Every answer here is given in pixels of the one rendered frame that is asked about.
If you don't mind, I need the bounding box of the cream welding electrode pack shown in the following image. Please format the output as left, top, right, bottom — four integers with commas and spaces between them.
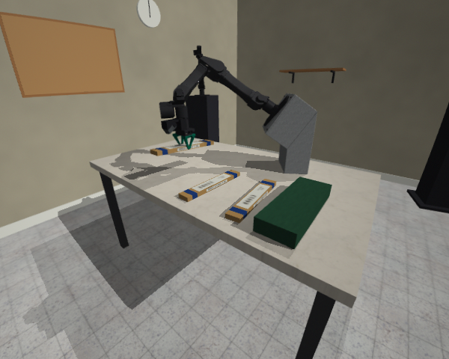
150, 140, 214, 156

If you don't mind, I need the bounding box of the white welding electrode pack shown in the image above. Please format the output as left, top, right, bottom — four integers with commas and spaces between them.
179, 170, 240, 202
225, 179, 276, 223

